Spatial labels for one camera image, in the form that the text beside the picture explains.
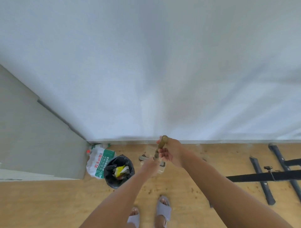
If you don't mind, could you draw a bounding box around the white green bottle pack wrap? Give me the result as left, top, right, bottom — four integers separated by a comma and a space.
86, 144, 117, 180

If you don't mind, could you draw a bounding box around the person's left hand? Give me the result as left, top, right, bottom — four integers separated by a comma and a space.
137, 158, 161, 177

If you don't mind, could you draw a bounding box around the yellow wrapper trash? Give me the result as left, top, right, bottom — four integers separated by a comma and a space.
114, 165, 129, 178

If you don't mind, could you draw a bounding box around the person's right foot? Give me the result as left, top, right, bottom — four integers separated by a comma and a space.
155, 197, 171, 228

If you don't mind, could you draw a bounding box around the grey right slipper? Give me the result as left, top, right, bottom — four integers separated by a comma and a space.
154, 196, 172, 228

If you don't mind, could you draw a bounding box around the grey left slipper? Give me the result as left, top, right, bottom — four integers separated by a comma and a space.
127, 207, 141, 228

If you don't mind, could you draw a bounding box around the person's right forearm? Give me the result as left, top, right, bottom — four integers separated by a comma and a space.
182, 153, 294, 228

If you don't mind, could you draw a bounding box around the person's right hand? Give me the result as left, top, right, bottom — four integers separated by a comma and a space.
157, 137, 190, 168

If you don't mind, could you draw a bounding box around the grey slipper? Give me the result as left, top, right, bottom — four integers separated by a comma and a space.
154, 196, 172, 228
127, 207, 141, 228

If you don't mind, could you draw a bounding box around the black trash bin with bag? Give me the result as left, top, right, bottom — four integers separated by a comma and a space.
103, 155, 135, 190

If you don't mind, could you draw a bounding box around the black metal table frame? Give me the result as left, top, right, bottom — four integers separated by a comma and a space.
225, 143, 301, 206

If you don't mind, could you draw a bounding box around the grey door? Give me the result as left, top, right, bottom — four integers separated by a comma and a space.
0, 64, 88, 182

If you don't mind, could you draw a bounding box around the person's left forearm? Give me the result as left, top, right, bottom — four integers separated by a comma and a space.
79, 170, 151, 228

